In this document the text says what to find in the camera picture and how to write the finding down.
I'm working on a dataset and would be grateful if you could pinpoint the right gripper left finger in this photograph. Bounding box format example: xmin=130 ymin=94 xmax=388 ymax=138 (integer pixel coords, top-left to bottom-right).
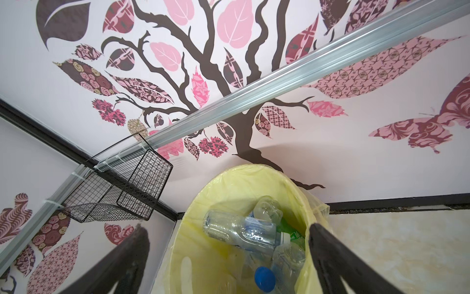
xmin=62 ymin=225 xmax=150 ymax=294

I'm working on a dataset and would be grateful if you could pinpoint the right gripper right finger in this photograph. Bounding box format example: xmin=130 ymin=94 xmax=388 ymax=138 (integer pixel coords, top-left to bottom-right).
xmin=308 ymin=223 xmax=401 ymax=294

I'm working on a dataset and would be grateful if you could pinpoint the green bottle yellow cap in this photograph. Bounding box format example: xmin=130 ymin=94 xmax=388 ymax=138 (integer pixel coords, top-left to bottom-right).
xmin=279 ymin=218 xmax=306 ymax=250

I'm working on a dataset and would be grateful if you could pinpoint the clear bottle light blue label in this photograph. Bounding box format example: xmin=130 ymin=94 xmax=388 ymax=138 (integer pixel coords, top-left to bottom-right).
xmin=249 ymin=196 xmax=283 ymax=225

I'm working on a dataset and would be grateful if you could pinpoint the clear bottle purple cap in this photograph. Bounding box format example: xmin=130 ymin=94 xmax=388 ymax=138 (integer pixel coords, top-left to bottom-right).
xmin=203 ymin=210 xmax=291 ymax=255

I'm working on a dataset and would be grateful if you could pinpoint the yellow plastic bin liner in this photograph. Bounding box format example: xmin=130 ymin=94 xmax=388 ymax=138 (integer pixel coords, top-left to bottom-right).
xmin=164 ymin=164 xmax=331 ymax=294

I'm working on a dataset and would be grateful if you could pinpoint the black wire mesh basket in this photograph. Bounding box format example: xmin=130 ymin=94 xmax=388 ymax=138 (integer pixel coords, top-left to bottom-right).
xmin=60 ymin=133 xmax=178 ymax=223

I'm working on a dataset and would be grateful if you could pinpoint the aluminium rail left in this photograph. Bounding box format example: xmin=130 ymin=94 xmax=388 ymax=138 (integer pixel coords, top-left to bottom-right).
xmin=1 ymin=165 xmax=93 ymax=274

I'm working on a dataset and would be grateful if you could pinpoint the aluminium rail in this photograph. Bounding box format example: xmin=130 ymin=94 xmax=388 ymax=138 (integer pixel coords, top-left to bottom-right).
xmin=1 ymin=165 xmax=93 ymax=274
xmin=97 ymin=1 xmax=470 ymax=168

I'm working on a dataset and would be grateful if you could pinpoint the aluminium rail back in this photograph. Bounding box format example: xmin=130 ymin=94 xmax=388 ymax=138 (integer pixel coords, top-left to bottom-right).
xmin=97 ymin=1 xmax=470 ymax=168

